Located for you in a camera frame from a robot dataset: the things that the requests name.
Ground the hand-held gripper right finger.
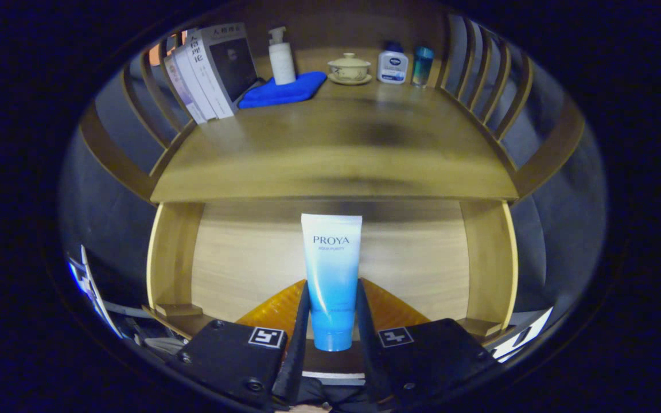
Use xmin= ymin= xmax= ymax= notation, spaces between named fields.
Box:
xmin=355 ymin=278 xmax=500 ymax=409

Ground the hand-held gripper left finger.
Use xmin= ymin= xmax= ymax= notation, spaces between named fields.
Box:
xmin=170 ymin=279 xmax=312 ymax=411

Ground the blue and white cosmetic tube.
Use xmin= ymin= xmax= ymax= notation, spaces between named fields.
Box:
xmin=301 ymin=213 xmax=363 ymax=352

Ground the wooden drawer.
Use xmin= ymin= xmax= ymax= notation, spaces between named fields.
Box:
xmin=146 ymin=198 xmax=519 ymax=376

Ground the wooden countertop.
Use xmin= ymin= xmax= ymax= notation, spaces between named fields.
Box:
xmin=150 ymin=80 xmax=519 ymax=203

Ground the wooden cabinet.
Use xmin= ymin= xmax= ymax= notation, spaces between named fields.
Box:
xmin=78 ymin=6 xmax=586 ymax=204

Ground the blue folded cloth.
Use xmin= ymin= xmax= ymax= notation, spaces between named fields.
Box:
xmin=238 ymin=71 xmax=328 ymax=110

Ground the purple and white book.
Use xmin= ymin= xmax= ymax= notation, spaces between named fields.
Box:
xmin=163 ymin=54 xmax=208 ymax=125

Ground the beige lidded ceramic teacup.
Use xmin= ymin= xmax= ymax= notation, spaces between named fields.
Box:
xmin=328 ymin=53 xmax=373 ymax=86

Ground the white pump bottle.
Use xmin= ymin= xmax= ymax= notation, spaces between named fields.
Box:
xmin=267 ymin=26 xmax=297 ymax=86

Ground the grey book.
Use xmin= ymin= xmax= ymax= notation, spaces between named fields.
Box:
xmin=184 ymin=23 xmax=259 ymax=120

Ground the white bottle with blue cap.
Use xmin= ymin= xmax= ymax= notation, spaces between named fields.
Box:
xmin=377 ymin=41 xmax=409 ymax=85

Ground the teal bottle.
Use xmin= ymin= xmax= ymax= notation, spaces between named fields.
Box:
xmin=411 ymin=46 xmax=434 ymax=88

